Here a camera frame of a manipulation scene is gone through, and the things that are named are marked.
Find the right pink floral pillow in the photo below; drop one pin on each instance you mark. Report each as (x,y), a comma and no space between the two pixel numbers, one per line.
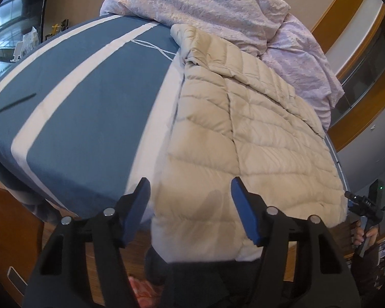
(301,61)

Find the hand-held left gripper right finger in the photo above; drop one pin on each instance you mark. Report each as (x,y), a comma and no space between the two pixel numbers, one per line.
(243,211)

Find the wooden wardrobe with glass door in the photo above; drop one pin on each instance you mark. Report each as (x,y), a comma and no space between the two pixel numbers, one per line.
(362,70)

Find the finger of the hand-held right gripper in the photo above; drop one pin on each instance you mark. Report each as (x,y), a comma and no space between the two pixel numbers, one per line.
(356,199)

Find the bed with blue striped sheet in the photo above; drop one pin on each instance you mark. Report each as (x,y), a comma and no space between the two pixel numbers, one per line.
(83,118)

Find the white figurine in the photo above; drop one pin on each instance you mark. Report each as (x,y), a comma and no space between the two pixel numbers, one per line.
(25,43)

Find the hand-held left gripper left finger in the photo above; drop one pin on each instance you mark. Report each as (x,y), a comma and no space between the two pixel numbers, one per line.
(138,211)

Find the beige down jacket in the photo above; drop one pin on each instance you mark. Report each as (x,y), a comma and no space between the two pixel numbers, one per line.
(243,134)

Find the person's right forearm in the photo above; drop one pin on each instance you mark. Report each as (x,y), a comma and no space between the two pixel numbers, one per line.
(369,272)

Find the person's right hand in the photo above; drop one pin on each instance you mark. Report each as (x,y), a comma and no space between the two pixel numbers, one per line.
(358,235)

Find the white flat device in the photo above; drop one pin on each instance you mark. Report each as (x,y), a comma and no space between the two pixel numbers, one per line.
(15,276)

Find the pink slipper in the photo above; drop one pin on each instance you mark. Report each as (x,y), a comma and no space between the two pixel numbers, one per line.
(142,292)

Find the lilac crumpled duvet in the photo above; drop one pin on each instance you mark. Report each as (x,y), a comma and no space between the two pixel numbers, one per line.
(195,3)

